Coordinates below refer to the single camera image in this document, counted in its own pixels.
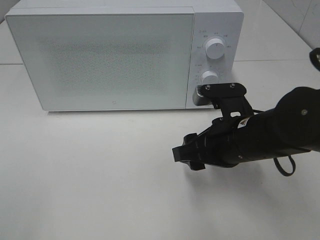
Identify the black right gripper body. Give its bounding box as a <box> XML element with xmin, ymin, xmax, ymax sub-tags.
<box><xmin>200</xmin><ymin>96</ymin><xmax>252</xmax><ymax>168</ymax></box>

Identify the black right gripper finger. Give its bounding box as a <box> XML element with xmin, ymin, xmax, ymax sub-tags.
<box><xmin>172</xmin><ymin>143</ymin><xmax>207</xmax><ymax>171</ymax></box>
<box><xmin>182</xmin><ymin>129</ymin><xmax>213</xmax><ymax>147</ymax></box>

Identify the white timer knob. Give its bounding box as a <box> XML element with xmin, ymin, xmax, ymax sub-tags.
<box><xmin>200</xmin><ymin>70</ymin><xmax>219</xmax><ymax>85</ymax></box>

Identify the white microwave door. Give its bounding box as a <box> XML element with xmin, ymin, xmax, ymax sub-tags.
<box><xmin>7</xmin><ymin>14</ymin><xmax>194</xmax><ymax>111</ymax></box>

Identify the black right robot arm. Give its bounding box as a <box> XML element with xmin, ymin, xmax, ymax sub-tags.
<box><xmin>172</xmin><ymin>83</ymin><xmax>320</xmax><ymax>171</ymax></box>

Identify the upper white power knob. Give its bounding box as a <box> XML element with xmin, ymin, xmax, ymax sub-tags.
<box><xmin>204</xmin><ymin>37</ymin><xmax>226</xmax><ymax>60</ymax></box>

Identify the white microwave oven body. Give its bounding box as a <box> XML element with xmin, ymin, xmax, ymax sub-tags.
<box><xmin>5</xmin><ymin>0</ymin><xmax>244</xmax><ymax>111</ymax></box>

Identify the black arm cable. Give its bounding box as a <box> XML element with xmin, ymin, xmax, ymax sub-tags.
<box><xmin>249</xmin><ymin>48</ymin><xmax>320</xmax><ymax>178</ymax></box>

